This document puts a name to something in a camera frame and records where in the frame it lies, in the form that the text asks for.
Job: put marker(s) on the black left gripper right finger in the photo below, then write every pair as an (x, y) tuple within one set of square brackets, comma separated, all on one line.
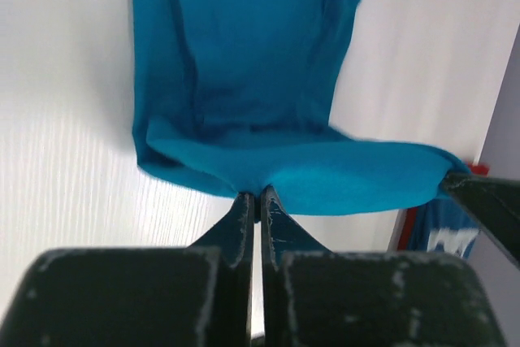
[(316, 297)]

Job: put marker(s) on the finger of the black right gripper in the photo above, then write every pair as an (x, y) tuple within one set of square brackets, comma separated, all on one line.
[(493, 204)]

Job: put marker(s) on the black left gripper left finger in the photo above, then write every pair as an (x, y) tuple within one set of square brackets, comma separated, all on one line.
[(199, 295)]

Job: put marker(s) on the navy printed t-shirt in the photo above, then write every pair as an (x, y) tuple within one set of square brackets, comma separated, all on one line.
[(443, 226)]

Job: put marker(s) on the bright blue t-shirt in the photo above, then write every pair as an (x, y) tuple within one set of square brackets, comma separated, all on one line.
[(234, 96)]

